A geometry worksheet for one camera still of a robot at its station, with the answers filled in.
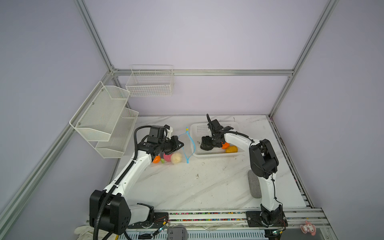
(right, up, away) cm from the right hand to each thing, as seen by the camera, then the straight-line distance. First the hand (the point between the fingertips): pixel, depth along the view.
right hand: (205, 143), depth 98 cm
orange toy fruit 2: (+13, -1, -3) cm, 13 cm away
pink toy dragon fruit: (-24, -8, -8) cm, 27 cm away
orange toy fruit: (-32, -10, -6) cm, 33 cm away
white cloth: (-57, -38, -31) cm, 75 cm away
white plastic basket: (-4, +9, +6) cm, 12 cm away
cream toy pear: (-18, -7, -12) cm, 23 cm away
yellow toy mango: (+16, -3, -5) cm, 17 cm away
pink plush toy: (+47, -37, -29) cm, 67 cm away
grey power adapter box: (-15, -40, -28) cm, 51 cm away
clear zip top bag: (-12, -4, -8) cm, 15 cm away
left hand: (-13, +1, -20) cm, 24 cm away
